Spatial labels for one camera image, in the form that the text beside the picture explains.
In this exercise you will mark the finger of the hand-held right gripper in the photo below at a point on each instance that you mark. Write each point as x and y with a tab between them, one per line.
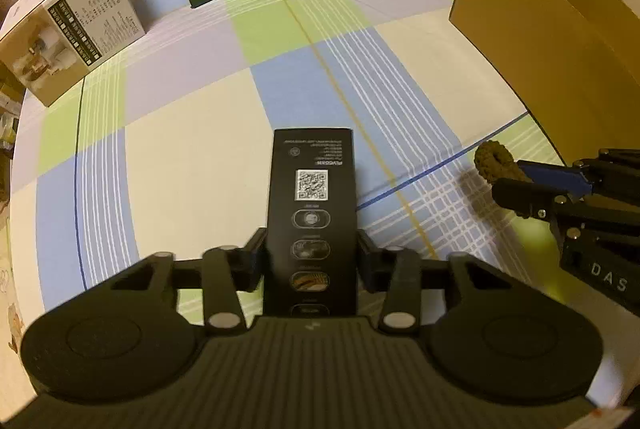
550	174
530	199

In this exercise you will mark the brown cardboard box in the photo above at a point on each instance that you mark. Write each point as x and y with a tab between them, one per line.
550	39

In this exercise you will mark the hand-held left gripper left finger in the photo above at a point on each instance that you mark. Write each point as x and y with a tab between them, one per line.
259	254

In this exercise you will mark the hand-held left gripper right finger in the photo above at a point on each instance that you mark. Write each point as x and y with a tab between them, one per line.
364	256

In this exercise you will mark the beige product box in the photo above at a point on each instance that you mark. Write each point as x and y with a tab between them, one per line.
75	24

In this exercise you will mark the black shaver box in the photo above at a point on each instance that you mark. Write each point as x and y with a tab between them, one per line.
312	209

